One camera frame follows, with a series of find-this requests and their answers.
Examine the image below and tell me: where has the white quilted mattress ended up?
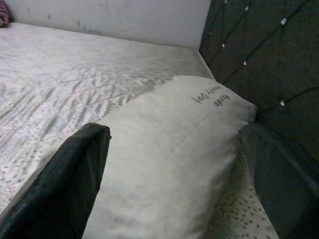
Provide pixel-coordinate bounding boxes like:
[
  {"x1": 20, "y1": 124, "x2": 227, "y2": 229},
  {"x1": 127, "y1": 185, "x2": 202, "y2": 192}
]
[{"x1": 0, "y1": 22, "x2": 280, "y2": 239}]

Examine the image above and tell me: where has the white pillow with green print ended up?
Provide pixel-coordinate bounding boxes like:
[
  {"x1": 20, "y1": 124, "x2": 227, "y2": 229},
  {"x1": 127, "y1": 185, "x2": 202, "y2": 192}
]
[{"x1": 82, "y1": 74, "x2": 257, "y2": 239}]

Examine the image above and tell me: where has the dark tufted headboard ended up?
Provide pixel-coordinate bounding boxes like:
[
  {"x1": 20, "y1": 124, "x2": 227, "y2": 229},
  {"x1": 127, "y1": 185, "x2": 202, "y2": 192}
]
[{"x1": 199, "y1": 0, "x2": 319, "y2": 180}]

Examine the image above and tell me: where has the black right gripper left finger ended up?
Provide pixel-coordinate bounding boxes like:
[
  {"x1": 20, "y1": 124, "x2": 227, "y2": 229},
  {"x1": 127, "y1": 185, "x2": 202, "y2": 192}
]
[{"x1": 0, "y1": 122, "x2": 111, "y2": 239}]

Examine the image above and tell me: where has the pink printed blanket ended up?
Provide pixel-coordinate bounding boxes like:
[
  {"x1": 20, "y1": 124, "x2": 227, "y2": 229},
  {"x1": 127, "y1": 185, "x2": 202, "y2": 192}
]
[{"x1": 0, "y1": 0, "x2": 12, "y2": 28}]

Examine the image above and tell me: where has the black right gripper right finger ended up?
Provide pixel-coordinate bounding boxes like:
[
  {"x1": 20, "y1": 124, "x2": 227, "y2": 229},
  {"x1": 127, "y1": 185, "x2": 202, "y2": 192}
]
[{"x1": 238, "y1": 123, "x2": 319, "y2": 239}]

